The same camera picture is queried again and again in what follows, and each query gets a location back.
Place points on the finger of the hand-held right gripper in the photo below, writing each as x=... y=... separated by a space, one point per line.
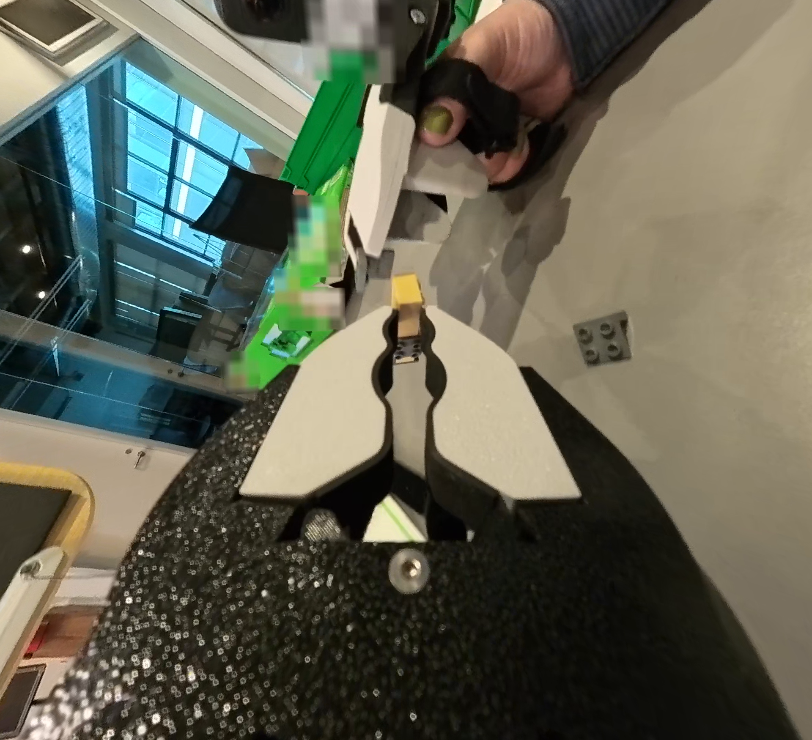
x=380 y=182
x=353 y=245

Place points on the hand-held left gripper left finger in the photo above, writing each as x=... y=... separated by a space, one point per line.
x=317 y=423

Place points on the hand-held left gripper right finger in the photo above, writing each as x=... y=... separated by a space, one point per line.
x=501 y=429

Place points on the yellow brick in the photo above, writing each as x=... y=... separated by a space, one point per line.
x=406 y=302

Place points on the grey desk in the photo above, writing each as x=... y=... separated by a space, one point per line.
x=698 y=245

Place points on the person's right hand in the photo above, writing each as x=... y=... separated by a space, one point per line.
x=520 y=55

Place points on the green plastic crate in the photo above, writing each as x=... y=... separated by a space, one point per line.
x=323 y=137

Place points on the green cardboard toy box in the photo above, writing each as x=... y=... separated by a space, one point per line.
x=285 y=343

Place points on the black mesh office chair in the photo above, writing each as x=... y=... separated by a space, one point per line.
x=247 y=207

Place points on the open instruction booklet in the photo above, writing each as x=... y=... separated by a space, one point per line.
x=393 y=524

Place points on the white cabinet door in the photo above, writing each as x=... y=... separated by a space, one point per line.
x=127 y=480

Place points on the square ceiling vent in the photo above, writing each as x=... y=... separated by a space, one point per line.
x=44 y=17

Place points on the dark panel yellow frame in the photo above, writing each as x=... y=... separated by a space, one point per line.
x=38 y=518

